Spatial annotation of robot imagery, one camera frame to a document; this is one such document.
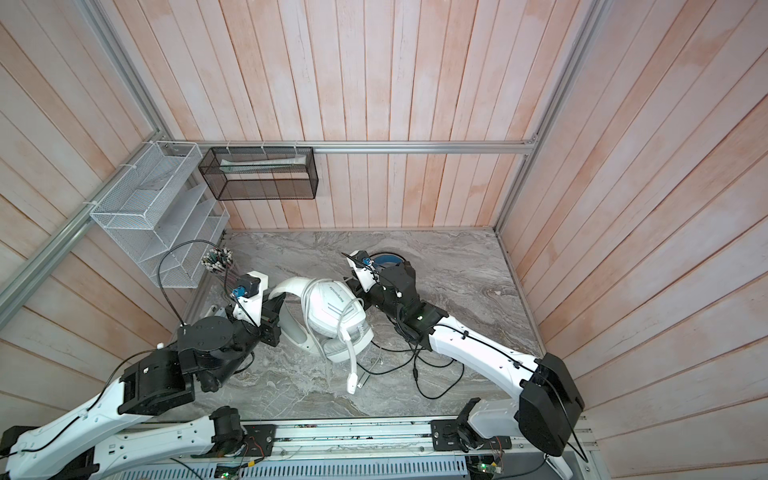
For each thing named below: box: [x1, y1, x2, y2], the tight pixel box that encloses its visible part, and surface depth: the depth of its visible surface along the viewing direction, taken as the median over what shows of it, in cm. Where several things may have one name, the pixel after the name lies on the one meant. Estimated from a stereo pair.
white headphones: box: [269, 277, 375, 363], surface depth 52 cm
